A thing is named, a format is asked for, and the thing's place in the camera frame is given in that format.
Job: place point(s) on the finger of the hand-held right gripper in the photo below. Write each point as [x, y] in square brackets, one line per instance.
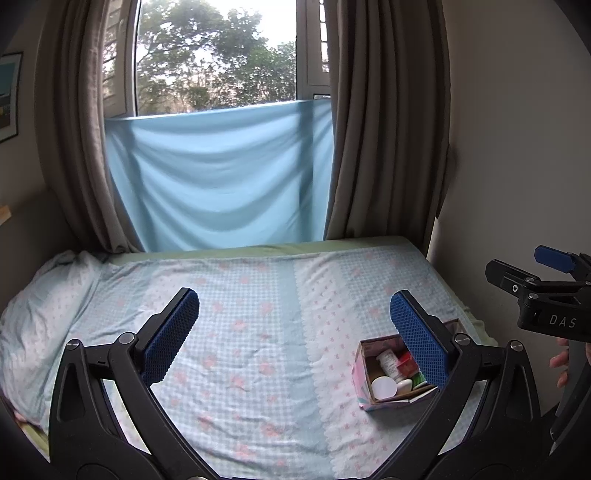
[554, 258]
[508, 277]

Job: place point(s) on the small green item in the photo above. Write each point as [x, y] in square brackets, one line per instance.
[418, 381]

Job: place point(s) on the checked floral pillow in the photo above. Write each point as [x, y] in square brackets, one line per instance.
[37, 314]

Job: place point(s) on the white round lid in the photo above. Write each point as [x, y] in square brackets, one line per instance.
[383, 388]

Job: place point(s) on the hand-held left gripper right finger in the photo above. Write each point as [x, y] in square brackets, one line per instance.
[418, 341]

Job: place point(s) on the trees outside window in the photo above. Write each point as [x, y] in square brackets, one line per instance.
[207, 55]

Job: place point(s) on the person's right hand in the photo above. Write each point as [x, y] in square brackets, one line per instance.
[561, 364]

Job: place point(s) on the red carton box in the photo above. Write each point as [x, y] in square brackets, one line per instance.
[408, 364]

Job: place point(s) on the light blue hanging cloth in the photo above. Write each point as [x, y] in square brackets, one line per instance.
[207, 184]

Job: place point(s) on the window frame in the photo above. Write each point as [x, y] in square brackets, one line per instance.
[309, 46]

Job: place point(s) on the framed wall picture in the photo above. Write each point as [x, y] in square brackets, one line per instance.
[9, 92]

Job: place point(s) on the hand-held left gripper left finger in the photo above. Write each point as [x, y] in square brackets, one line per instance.
[171, 337]

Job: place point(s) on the brown curtain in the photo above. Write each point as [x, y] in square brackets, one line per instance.
[78, 138]
[383, 138]

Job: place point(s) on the white bottle with label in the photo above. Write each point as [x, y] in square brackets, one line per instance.
[390, 364]

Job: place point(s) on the white rounded charger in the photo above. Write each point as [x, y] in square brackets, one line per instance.
[405, 386]

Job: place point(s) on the pink-covered cardboard box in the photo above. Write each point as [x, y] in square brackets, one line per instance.
[364, 383]

